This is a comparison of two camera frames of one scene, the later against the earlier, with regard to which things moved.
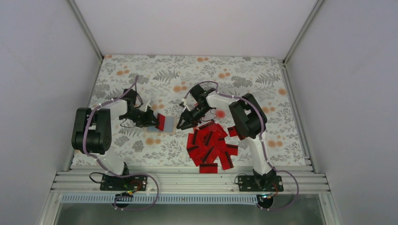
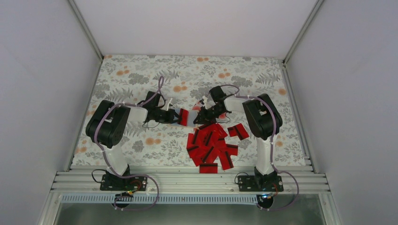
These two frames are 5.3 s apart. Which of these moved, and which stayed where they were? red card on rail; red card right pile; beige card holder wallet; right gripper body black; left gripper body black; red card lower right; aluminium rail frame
Moved: left gripper body black; beige card holder wallet; right gripper body black
Stayed: aluminium rail frame; red card right pile; red card on rail; red card lower right
